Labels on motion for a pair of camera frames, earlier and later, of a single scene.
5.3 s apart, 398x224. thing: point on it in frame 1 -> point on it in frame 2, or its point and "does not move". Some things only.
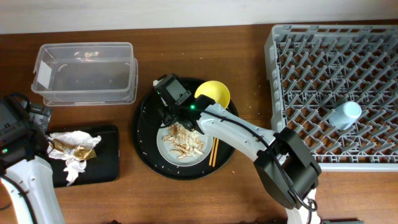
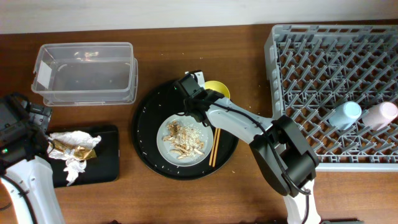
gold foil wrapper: (80, 152) does not move
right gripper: (165, 113) -> (187, 102)
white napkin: (72, 139) does not move
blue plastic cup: (344, 116) does not move
